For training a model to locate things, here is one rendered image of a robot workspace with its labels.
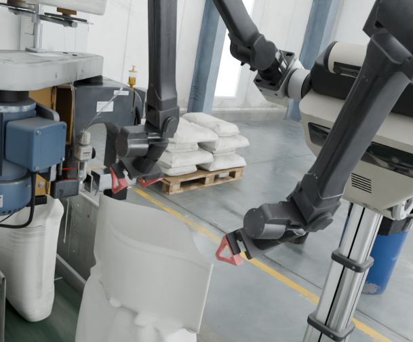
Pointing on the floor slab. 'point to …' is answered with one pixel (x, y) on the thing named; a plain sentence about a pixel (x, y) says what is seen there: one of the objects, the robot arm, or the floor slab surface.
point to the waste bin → (385, 249)
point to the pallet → (171, 186)
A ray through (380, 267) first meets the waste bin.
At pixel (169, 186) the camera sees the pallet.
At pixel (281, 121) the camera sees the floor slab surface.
